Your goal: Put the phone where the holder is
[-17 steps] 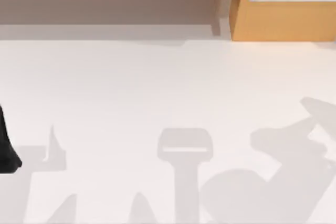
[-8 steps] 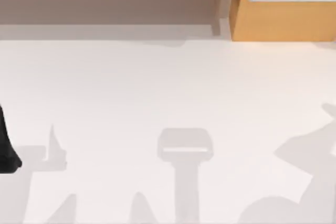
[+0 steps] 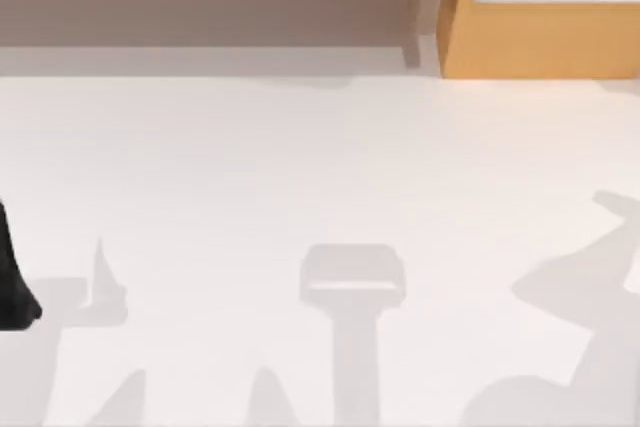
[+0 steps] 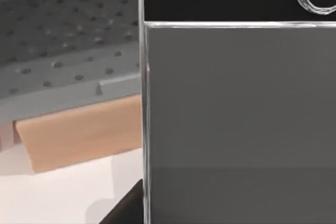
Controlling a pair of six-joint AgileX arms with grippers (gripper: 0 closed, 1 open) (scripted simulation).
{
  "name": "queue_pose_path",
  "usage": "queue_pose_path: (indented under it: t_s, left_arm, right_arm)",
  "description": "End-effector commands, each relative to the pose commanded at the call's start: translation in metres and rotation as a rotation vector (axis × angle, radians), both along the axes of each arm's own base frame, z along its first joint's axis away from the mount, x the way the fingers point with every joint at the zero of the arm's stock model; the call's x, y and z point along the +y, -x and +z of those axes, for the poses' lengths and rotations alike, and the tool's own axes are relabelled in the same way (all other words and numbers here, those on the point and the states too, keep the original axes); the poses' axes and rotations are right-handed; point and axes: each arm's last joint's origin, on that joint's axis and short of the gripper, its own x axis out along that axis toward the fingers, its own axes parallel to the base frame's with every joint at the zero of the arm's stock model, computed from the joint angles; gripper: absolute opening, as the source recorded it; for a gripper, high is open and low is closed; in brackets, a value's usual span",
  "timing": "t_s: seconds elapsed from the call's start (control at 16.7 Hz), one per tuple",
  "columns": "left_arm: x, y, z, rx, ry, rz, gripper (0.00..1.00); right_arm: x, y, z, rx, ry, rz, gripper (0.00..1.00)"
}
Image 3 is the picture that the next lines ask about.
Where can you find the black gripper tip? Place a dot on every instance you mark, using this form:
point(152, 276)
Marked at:
point(12, 292)

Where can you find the open wooden shelf unit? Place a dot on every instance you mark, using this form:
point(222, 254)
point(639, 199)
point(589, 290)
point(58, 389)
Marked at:
point(215, 2)

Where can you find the wooden cupboard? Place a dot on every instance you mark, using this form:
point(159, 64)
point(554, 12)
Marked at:
point(540, 42)

